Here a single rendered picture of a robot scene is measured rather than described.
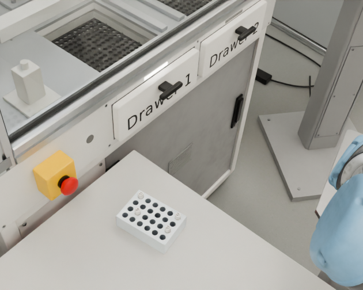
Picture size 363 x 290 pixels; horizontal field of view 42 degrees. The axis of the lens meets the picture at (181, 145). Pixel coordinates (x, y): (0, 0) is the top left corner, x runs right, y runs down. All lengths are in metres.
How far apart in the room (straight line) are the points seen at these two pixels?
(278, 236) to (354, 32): 0.83
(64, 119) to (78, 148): 0.11
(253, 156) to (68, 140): 1.34
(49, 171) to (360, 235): 0.63
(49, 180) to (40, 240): 0.16
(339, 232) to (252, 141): 1.80
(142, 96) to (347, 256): 0.70
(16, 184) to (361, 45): 1.37
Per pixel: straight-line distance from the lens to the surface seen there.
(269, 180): 2.15
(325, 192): 1.17
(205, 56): 1.25
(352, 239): 0.50
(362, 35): 1.89
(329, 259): 0.51
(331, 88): 2.01
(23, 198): 1.01
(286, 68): 2.74
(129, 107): 1.07
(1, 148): 0.90
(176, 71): 1.16
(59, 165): 0.96
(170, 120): 1.33
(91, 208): 1.08
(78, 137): 1.02
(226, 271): 1.00
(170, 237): 0.99
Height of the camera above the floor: 1.65
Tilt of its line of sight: 48 degrees down
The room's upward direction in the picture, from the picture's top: 5 degrees clockwise
